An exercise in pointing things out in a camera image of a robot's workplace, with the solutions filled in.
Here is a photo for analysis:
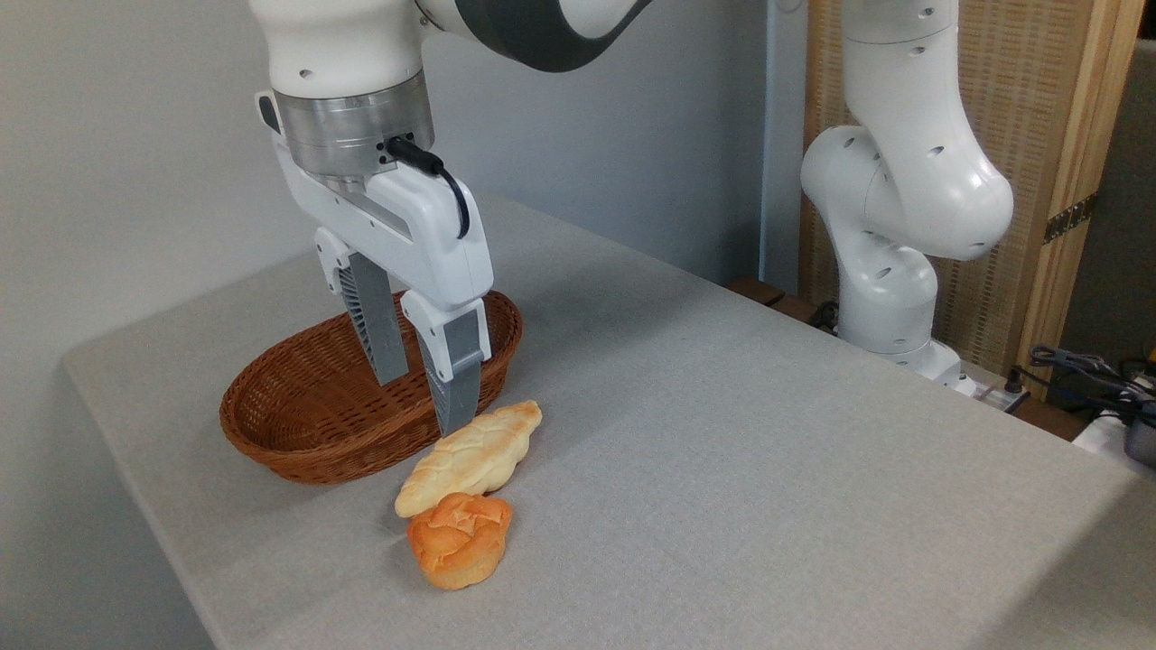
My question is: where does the long pale braided bread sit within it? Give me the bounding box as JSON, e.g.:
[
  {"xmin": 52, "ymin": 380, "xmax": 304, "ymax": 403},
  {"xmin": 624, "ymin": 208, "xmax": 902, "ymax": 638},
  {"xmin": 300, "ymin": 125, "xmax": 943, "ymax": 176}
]
[{"xmin": 395, "ymin": 400, "xmax": 544, "ymax": 520}]

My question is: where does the round orange bread roll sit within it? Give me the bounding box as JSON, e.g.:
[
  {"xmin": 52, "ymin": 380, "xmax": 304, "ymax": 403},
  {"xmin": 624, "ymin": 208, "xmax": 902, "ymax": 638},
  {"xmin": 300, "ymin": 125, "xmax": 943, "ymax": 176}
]
[{"xmin": 406, "ymin": 492, "xmax": 513, "ymax": 591}]

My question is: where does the brown wicker basket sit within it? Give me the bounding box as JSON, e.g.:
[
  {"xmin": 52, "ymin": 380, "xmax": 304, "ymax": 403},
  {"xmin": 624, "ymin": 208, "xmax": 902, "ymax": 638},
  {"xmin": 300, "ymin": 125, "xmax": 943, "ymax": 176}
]
[{"xmin": 219, "ymin": 289, "xmax": 525, "ymax": 486}]

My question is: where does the dark cable bundle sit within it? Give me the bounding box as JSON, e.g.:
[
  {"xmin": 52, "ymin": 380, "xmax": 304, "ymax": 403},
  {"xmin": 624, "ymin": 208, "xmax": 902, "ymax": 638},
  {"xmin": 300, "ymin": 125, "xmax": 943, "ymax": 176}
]
[{"xmin": 1016, "ymin": 346, "xmax": 1156, "ymax": 418}]

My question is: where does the wooden rattan folding screen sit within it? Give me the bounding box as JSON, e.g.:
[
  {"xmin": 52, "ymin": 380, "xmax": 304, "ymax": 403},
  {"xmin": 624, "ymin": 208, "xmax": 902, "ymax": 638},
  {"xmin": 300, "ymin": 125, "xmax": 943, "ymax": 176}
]
[{"xmin": 799, "ymin": 0, "xmax": 1146, "ymax": 398}]

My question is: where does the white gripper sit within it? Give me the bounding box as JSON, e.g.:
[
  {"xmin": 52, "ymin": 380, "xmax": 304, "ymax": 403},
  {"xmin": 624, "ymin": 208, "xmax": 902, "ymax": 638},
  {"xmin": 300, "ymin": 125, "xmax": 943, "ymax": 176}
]
[{"xmin": 256, "ymin": 90, "xmax": 495, "ymax": 437}]

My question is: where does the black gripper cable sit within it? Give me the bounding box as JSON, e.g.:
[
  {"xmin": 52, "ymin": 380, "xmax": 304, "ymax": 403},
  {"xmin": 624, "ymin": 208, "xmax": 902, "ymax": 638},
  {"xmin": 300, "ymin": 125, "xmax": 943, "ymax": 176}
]
[{"xmin": 387, "ymin": 137, "xmax": 471, "ymax": 240}]

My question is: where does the grey box device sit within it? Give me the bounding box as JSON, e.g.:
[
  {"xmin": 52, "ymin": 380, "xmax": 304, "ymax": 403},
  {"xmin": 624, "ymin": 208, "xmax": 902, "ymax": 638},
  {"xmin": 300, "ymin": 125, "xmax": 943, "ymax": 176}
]
[{"xmin": 1124, "ymin": 402, "xmax": 1156, "ymax": 469}]

